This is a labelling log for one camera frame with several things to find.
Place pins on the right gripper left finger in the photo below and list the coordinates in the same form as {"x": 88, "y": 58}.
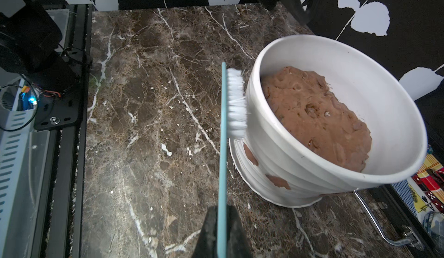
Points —
{"x": 206, "y": 246}

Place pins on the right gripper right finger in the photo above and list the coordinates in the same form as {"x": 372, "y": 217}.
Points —
{"x": 237, "y": 243}

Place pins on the white ceramic flower pot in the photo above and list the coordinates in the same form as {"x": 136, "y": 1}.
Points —
{"x": 283, "y": 171}

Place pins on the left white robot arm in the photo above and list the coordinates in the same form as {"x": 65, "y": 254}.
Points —
{"x": 29, "y": 39}

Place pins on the brown clay soil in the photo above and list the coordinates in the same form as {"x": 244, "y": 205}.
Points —
{"x": 310, "y": 112}

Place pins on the black poker chip case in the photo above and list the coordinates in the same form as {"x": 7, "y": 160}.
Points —
{"x": 426, "y": 239}

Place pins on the playing card deck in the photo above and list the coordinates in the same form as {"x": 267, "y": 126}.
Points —
{"x": 416, "y": 200}

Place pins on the white perforated strip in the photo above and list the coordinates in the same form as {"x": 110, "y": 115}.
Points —
{"x": 17, "y": 197}

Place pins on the small circuit board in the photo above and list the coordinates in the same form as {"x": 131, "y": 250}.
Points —
{"x": 27, "y": 99}

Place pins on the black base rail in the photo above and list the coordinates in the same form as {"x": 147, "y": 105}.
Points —
{"x": 58, "y": 231}

